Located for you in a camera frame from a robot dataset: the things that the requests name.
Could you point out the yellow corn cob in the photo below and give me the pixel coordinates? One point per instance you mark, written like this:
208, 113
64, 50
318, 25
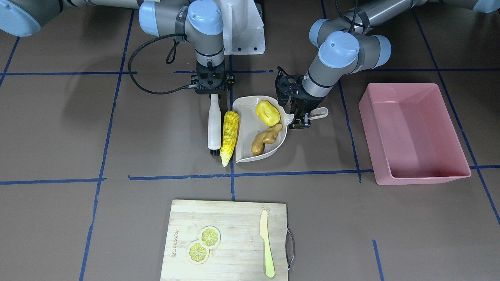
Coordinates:
230, 133

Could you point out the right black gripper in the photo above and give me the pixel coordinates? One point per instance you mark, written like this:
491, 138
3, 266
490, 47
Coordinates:
230, 79

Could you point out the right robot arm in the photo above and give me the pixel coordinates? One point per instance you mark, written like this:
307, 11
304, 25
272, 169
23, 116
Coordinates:
196, 21

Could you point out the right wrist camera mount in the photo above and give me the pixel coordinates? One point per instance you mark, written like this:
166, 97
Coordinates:
225, 87

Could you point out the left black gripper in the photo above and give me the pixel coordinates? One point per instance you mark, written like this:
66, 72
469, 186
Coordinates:
302, 104

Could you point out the brown ginger root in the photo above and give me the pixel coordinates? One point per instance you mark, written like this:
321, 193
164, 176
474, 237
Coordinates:
267, 137

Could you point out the lemon slice far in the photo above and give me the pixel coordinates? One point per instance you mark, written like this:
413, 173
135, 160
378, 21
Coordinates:
210, 237

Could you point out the wooden cutting board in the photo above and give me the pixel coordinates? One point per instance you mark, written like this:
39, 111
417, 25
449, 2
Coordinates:
240, 253

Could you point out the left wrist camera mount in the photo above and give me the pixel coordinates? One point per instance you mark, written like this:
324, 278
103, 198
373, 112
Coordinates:
288, 86

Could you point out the yellow potato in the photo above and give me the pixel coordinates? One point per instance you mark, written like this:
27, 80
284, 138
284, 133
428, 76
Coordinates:
268, 113

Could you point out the yellow plastic knife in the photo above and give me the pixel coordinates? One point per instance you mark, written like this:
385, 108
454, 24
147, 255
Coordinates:
264, 234

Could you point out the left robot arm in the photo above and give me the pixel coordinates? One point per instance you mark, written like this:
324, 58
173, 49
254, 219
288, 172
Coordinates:
343, 48

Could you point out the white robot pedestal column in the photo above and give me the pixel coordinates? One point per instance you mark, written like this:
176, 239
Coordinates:
243, 27

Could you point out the lemon slice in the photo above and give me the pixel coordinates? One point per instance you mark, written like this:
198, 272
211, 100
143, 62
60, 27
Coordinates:
197, 253
210, 237

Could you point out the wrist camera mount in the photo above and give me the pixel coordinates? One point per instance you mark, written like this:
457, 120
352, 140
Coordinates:
288, 86
225, 87

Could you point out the pink plastic bin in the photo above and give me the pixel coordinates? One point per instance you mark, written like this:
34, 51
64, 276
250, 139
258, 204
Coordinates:
410, 136

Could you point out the lemon slice near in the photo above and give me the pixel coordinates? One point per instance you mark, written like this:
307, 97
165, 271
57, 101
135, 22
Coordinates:
197, 253

